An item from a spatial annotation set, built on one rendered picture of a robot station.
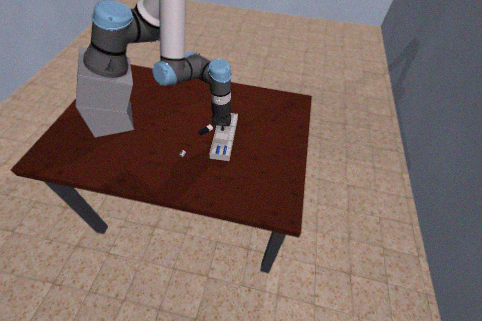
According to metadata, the white three-compartment bin rack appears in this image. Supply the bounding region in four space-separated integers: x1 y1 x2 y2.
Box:
209 113 238 161

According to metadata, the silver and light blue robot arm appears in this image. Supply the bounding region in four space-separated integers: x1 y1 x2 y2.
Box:
83 0 231 97

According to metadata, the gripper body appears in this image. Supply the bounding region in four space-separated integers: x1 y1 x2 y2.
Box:
210 92 231 126

